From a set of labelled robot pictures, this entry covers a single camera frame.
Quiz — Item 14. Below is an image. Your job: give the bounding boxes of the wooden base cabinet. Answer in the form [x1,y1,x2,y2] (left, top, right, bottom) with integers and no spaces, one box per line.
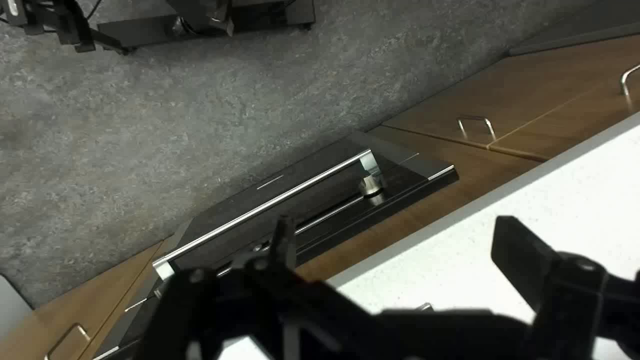
[0,32,640,360]

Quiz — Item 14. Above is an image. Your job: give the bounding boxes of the silver cabinet handle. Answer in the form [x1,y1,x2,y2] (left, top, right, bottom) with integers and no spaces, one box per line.
[44,323,92,360]
[457,117,501,146]
[621,62,640,113]

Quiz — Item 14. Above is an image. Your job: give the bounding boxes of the black tripod legs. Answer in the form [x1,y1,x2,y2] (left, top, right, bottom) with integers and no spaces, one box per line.
[0,0,98,54]

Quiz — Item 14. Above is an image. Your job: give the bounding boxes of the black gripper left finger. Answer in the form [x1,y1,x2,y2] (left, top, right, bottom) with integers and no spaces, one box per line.
[132,216,376,360]

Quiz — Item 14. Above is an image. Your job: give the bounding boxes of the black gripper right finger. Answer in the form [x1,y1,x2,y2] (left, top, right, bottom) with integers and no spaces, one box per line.
[491,214,640,360]

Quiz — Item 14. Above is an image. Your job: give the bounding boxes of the black stand base plate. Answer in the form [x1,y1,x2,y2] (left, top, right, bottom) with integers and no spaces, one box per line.
[97,0,318,56]

